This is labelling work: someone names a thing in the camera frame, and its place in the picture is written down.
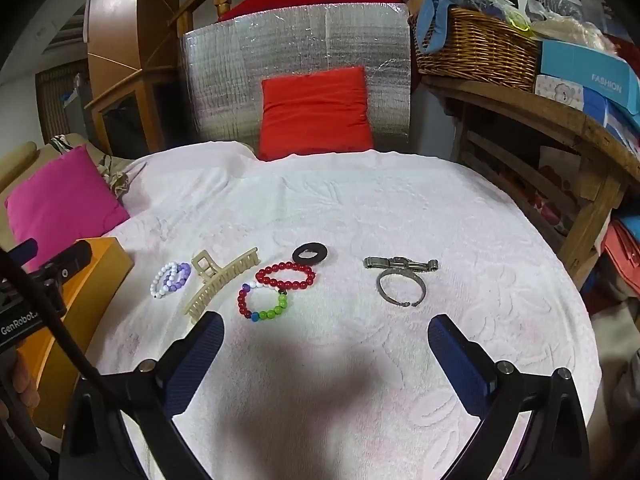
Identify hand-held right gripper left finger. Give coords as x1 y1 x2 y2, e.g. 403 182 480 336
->
59 311 224 480

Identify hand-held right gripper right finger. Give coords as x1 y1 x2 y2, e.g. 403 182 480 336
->
428 314 591 480

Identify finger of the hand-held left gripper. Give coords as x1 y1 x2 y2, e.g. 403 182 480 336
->
37 241 92 283
0 238 39 272

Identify orange cardboard box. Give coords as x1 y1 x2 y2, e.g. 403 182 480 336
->
20 237 135 436

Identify multicoloured bead bracelet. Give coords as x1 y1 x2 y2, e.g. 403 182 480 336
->
237 281 290 323

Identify beige hair claw clip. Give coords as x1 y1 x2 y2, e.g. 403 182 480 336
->
181 246 261 325

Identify purple bead bracelet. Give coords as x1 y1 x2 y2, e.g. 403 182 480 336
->
167 262 192 295

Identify white bead bracelet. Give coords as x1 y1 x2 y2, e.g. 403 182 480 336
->
150 261 180 301

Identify gold bangle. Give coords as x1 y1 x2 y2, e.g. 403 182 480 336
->
376 269 427 308

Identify red bead bracelet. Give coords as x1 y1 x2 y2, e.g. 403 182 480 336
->
255 261 317 292

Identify silver metal clasp band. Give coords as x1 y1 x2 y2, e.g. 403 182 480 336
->
363 256 440 273

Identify black hair tie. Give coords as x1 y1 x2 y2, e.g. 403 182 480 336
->
291 242 328 264

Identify person's left hand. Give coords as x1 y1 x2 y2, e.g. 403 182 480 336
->
10 352 42 407

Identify pink pillow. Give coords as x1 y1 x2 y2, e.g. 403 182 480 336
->
4 145 132 273

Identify white pink towel blanket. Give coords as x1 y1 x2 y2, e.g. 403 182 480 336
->
85 142 603 480

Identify coral red bag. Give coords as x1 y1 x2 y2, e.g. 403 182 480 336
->
602 217 640 286

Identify red patterned white bag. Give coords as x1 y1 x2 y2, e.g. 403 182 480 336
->
537 145 583 226

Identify silver foil mat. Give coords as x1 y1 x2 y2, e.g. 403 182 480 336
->
181 2 413 157

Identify wooden cabinet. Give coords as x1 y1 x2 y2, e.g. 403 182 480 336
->
82 0 193 158

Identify wooden shelf table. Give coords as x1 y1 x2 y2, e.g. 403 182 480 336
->
420 75 640 291

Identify red pillow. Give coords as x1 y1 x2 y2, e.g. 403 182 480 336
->
257 66 376 162

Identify white printed box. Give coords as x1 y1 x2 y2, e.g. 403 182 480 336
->
534 74 586 111

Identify wicker basket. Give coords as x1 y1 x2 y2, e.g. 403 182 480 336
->
407 6 543 93

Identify blue cardboard box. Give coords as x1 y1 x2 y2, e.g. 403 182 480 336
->
537 39 640 106

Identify clear plastic bag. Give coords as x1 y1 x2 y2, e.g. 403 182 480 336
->
525 0 616 56

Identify blue cloth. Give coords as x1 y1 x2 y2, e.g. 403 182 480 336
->
415 0 501 56

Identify black cable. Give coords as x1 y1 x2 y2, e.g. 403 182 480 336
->
0 247 108 383

